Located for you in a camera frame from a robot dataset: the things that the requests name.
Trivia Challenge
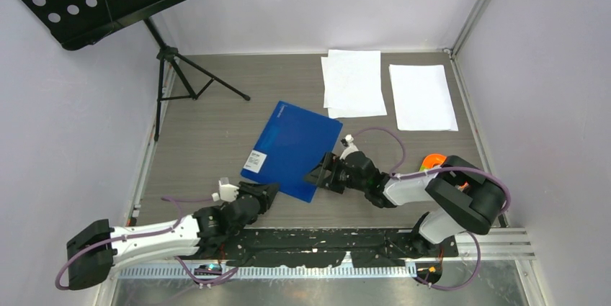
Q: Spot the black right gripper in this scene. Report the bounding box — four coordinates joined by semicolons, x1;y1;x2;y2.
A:
303;151;368;194

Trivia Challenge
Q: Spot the blue clip file folder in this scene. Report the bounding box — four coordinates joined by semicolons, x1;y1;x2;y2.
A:
241;101;343;203

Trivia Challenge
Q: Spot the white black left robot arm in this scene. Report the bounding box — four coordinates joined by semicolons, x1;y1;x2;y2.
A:
55;178;280;291

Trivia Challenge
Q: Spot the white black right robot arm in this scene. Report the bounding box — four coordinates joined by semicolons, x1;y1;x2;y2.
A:
303;150;510;256

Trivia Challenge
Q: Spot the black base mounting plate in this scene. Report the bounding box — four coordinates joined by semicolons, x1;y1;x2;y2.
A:
205;227;459;269

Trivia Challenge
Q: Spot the left white paper stack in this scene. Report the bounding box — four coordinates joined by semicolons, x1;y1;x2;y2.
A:
321;49;387;119

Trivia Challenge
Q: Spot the orange plastic toy piece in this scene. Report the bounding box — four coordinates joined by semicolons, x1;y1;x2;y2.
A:
419;153;447;171

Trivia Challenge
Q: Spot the right white paper sheet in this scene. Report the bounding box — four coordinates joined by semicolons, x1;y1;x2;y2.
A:
389;65;458;132

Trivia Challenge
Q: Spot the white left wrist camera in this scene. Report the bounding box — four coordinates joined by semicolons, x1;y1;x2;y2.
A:
211;177;239;202

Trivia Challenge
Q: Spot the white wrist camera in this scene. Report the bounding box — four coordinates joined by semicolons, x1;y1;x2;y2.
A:
340;134;354;148
211;177;239;202

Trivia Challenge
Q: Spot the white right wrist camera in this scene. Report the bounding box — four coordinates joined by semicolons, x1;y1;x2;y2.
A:
340;134;354;148

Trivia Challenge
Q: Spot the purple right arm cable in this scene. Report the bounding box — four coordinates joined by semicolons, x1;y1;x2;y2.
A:
352;126;512;292

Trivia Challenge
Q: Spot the aluminium rail frame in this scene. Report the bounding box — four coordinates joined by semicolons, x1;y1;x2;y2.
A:
117;228;535;279

